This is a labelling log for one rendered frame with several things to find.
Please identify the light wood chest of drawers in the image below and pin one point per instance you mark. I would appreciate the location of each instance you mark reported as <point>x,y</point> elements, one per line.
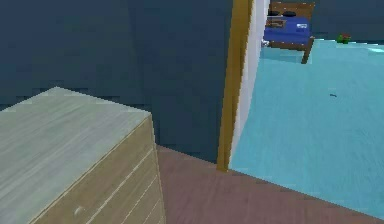
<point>66,150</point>

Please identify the blue and white box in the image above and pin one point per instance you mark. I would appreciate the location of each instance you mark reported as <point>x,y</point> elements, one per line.
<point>302,26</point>

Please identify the black pillow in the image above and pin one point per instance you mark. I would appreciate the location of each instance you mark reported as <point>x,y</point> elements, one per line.
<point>273,13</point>
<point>289,14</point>

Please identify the wooden bed with blue cover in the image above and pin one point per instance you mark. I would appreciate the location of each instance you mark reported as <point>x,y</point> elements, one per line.
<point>286,33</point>

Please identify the small dark floor object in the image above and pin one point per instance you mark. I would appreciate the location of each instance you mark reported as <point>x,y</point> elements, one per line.
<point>333,95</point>

